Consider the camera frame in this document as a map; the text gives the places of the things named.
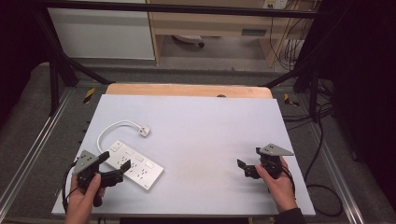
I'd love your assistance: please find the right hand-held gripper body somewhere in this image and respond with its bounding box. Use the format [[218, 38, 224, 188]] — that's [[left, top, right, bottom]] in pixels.
[[244, 143, 295, 180]]

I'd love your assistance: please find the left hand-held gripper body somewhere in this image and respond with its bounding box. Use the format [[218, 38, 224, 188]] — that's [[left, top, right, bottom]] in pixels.
[[72, 149, 124, 208]]

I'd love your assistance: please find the white power strip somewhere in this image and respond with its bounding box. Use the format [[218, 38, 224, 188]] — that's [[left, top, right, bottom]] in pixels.
[[103, 139, 165, 191]]

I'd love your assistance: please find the person's right hand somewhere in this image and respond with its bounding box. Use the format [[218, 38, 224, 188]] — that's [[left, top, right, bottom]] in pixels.
[[254, 156, 299, 215]]

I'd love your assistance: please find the person's left hand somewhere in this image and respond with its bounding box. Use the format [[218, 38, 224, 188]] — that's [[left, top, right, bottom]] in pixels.
[[64, 173, 106, 220]]

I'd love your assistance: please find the white plug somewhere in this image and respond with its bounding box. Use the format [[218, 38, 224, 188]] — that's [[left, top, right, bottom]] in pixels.
[[137, 125, 152, 138]]

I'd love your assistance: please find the yellow black floor tape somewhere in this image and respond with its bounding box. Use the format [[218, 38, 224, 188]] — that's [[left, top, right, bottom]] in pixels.
[[283, 92, 301, 107], [82, 87, 96, 105]]

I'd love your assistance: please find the black metal stand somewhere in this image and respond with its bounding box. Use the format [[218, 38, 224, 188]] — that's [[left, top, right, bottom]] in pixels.
[[262, 12, 323, 123], [33, 8, 117, 117]]

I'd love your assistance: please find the wooden table board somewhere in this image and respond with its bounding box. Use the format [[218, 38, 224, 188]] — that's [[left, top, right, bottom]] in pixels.
[[105, 82, 274, 100]]

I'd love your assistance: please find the white cabinet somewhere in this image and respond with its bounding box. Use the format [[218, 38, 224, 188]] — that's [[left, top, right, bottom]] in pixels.
[[47, 0, 156, 61]]

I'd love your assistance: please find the black curtain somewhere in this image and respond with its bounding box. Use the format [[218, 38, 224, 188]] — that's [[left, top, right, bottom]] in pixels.
[[0, 0, 52, 125], [314, 0, 396, 213]]

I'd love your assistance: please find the office chair base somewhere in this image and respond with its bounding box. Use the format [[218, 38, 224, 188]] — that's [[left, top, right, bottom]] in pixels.
[[172, 34, 206, 49]]

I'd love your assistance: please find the wooden desk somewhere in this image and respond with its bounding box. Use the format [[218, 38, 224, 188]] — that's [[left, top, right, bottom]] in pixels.
[[146, 0, 312, 68]]

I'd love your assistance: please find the black metal crossbar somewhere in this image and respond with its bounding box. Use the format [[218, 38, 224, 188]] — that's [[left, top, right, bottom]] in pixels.
[[36, 0, 321, 20]]

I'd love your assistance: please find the white power strip cable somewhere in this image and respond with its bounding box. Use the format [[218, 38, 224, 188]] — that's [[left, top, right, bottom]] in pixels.
[[96, 119, 142, 154]]

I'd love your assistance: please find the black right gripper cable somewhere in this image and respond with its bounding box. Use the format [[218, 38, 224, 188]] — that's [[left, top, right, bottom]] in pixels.
[[278, 161, 297, 200]]

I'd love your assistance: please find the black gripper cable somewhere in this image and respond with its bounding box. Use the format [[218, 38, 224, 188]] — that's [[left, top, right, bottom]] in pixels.
[[278, 161, 297, 200], [61, 161, 78, 214]]

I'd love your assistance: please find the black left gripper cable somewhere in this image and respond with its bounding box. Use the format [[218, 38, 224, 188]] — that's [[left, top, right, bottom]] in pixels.
[[61, 161, 78, 214]]

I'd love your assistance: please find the black floor cable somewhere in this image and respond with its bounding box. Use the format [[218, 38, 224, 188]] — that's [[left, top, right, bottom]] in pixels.
[[281, 78, 345, 218]]

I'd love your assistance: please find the aluminium floor rail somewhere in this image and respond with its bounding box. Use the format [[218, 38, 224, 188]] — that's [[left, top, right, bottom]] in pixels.
[[0, 87, 78, 214], [306, 122, 367, 224]]

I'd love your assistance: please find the bundle of hanging cables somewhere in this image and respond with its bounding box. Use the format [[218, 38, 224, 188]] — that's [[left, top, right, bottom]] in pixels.
[[268, 0, 316, 72]]

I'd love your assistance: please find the white wall socket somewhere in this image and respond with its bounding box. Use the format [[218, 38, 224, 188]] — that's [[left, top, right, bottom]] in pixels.
[[262, 0, 289, 10]]

